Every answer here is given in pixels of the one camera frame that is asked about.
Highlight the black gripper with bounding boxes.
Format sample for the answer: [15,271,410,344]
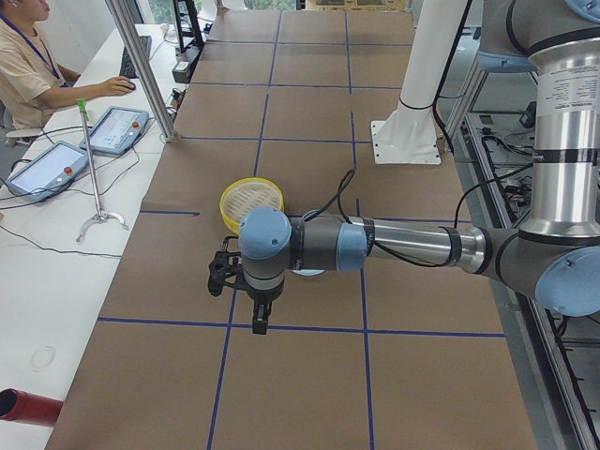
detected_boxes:
[247,286,280,334]

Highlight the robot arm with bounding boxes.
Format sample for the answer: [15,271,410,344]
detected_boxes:
[237,1,599,334]

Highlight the yellow steamer basket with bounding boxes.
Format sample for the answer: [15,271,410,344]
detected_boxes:
[219,177,284,234]

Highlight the light blue plate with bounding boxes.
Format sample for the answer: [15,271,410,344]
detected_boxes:
[292,269,324,278]

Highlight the teach pendant far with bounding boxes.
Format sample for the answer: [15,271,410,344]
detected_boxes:
[88,106,149,157]

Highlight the teach pendant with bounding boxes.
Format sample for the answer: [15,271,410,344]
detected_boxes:
[6,141,88,202]
[88,106,149,157]

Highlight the teach pendant near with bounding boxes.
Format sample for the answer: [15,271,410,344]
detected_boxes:
[6,141,88,202]

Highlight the red cylinder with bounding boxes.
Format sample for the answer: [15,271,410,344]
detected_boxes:
[1,388,63,427]

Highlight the metal reacher grabber tool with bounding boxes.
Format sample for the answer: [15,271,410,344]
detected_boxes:
[76,98,129,244]

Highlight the black keyboard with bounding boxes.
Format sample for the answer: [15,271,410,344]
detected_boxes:
[118,35,153,80]

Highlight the seated person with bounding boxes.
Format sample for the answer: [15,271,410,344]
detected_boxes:
[1,1,133,130]

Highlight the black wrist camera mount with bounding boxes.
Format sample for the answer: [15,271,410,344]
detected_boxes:
[207,250,248,296]

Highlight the black camera cable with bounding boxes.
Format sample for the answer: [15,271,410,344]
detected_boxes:
[299,168,473,269]

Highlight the white column pedestal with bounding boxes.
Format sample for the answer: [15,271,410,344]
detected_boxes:
[371,0,471,165]

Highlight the aluminium frame post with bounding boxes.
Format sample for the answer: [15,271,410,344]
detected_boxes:
[105,0,175,143]

